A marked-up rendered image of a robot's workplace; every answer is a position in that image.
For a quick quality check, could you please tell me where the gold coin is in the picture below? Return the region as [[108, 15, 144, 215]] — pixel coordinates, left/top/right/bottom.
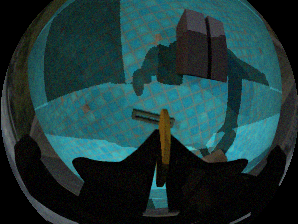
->
[[156, 108, 172, 188]]

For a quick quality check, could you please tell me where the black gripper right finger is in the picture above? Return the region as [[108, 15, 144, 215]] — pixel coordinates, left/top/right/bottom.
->
[[165, 133, 249, 213]]

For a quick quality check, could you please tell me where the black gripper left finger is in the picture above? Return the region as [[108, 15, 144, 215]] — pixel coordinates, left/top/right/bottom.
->
[[72, 129, 160, 213]]

